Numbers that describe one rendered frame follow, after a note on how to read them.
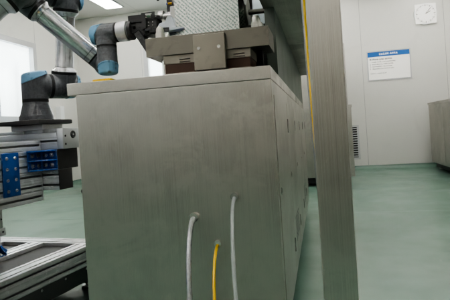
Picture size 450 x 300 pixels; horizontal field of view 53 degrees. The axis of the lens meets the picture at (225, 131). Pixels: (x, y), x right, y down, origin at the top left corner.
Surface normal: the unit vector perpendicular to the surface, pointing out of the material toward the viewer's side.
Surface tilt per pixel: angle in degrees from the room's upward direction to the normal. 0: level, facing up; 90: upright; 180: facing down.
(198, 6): 90
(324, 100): 90
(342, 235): 90
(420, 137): 90
